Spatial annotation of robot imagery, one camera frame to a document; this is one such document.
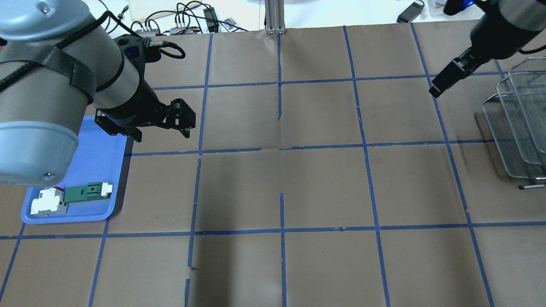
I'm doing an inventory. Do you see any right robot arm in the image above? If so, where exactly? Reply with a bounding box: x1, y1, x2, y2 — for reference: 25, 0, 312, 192
441, 0, 546, 78

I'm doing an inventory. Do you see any white circuit breaker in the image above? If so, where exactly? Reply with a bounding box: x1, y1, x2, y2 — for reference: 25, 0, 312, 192
30, 186, 68, 217

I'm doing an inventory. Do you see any black power brick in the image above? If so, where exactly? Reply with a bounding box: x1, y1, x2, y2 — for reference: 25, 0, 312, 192
396, 0, 425, 23

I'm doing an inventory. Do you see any black power adapter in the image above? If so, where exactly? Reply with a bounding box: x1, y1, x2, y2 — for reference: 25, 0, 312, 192
203, 6, 220, 33

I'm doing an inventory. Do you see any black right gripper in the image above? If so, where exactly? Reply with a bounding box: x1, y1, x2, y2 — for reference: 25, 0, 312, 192
429, 47, 491, 98

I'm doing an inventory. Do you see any metal wire mesh shelf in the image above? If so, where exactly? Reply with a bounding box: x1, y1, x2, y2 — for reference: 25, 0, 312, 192
482, 57, 545, 190

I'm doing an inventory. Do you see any green terminal block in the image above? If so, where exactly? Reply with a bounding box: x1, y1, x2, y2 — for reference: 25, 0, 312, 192
63, 182, 113, 204

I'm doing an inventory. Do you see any blue plastic tray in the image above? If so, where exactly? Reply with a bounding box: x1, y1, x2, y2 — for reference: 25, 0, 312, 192
20, 115, 133, 225

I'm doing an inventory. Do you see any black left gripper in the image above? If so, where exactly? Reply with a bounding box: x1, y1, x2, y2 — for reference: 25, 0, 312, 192
94, 98, 196, 142

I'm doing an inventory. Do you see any aluminium frame post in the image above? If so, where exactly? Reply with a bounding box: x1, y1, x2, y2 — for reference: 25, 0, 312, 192
264, 0, 286, 35

